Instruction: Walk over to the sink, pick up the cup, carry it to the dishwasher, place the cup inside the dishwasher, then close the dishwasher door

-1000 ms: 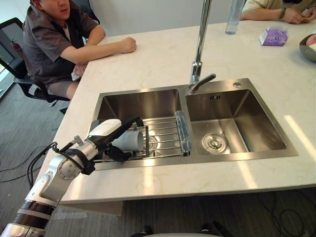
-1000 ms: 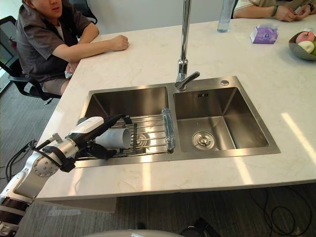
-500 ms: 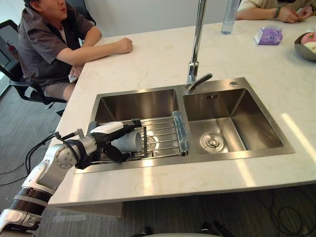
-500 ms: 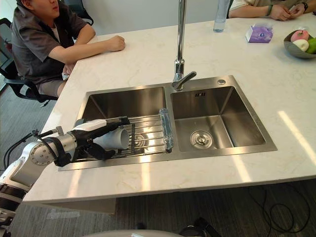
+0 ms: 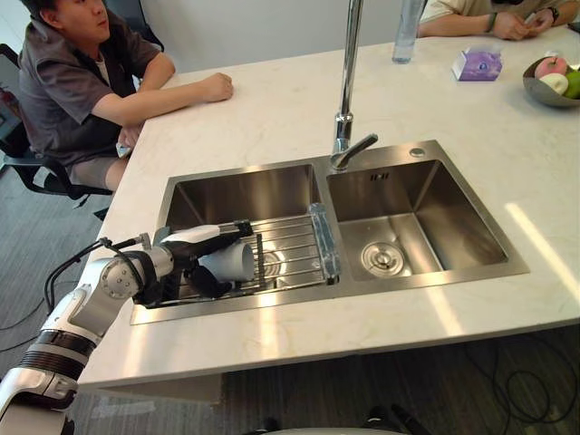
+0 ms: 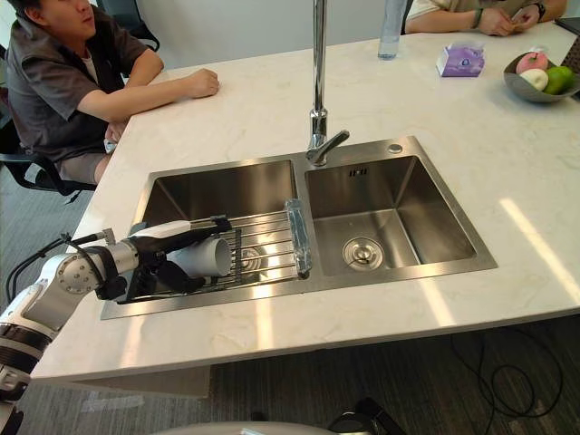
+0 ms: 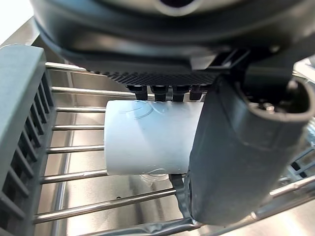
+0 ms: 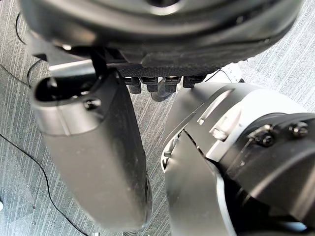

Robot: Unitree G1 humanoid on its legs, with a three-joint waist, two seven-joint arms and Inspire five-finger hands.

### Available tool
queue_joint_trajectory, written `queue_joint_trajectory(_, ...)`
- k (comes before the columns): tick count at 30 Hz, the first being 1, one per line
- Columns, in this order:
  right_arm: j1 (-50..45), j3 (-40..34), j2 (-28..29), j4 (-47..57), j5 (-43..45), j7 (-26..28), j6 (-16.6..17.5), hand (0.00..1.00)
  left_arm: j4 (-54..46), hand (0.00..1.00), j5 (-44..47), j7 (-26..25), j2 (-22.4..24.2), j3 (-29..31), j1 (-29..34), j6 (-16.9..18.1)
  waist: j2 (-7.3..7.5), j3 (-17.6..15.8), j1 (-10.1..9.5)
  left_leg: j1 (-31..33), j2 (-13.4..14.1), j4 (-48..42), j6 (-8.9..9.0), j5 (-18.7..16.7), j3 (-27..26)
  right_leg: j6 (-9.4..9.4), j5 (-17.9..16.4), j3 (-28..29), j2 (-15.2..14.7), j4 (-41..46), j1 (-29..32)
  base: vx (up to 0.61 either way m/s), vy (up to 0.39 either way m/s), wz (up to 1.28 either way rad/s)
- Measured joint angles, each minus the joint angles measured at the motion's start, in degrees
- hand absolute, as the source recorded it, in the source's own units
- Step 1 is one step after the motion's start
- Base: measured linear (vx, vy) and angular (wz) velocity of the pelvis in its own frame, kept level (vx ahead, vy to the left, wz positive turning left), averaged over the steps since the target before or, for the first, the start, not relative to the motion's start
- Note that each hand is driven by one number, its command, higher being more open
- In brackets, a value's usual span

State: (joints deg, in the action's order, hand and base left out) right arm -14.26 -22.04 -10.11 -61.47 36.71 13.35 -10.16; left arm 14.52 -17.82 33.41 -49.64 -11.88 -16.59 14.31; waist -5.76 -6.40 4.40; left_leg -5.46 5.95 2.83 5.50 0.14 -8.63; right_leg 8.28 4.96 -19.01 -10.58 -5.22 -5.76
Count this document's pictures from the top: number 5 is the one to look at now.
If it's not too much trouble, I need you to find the wire drying rack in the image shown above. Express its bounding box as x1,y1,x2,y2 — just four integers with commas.
145,203,342,309

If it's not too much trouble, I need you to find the robot body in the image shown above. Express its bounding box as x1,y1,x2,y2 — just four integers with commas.
253,402,436,435

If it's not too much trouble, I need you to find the white cup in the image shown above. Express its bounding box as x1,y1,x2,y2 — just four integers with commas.
198,243,256,289

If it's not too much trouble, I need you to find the black office chair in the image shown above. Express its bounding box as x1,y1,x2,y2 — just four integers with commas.
0,43,114,222

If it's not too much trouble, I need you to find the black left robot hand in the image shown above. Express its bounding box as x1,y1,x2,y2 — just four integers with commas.
159,218,254,298

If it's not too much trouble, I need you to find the stainless steel double sink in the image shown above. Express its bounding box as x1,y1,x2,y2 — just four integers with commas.
130,139,530,326

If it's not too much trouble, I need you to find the green fruit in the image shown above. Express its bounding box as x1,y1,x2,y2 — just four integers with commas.
561,71,580,100

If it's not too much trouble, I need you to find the round sink drain strainer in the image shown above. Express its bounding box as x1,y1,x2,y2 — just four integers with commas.
361,241,404,276

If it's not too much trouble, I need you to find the clear plastic water bottle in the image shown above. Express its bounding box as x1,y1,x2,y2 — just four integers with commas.
391,0,429,64

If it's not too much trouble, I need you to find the pink apple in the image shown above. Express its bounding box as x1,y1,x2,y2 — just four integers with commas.
534,55,569,81

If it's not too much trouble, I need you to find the black floor cable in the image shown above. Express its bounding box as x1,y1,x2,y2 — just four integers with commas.
0,278,81,353
461,333,580,425

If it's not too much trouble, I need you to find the grey fruit bowl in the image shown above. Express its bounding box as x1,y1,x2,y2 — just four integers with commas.
522,56,580,109

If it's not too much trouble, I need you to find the purple tissue box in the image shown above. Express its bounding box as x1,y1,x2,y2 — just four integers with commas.
450,46,505,82

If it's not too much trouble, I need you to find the white round fruit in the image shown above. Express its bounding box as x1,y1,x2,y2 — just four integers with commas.
539,72,570,97

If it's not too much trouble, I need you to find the chrome faucet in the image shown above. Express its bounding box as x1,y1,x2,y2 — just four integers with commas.
329,0,380,172

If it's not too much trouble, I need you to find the person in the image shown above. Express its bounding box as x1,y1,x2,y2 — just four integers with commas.
416,0,580,42
16,0,235,190

